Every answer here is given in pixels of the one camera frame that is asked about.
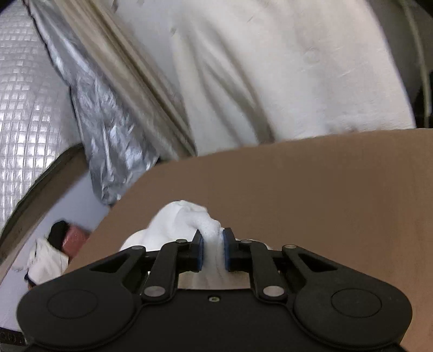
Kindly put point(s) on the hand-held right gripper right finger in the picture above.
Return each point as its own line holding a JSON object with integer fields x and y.
{"x": 226, "y": 252}

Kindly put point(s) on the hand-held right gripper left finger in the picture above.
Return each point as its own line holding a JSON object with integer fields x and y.
{"x": 200, "y": 252}

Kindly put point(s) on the white hoodie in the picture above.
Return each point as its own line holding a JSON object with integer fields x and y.
{"x": 182, "y": 216}

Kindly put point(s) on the red box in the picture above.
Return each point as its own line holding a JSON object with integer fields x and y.
{"x": 75, "y": 242}

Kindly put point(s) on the silver foil cover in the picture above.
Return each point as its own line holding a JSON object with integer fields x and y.
{"x": 108, "y": 135}

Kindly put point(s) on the white garment on floor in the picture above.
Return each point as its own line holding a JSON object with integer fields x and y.
{"x": 45, "y": 264}

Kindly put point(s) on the beige curtain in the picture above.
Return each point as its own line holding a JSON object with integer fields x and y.
{"x": 145, "y": 84}

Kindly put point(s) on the cream cloth cover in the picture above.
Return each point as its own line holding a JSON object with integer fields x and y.
{"x": 270, "y": 67}

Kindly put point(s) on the white quilted panel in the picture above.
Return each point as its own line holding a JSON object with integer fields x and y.
{"x": 27, "y": 101}

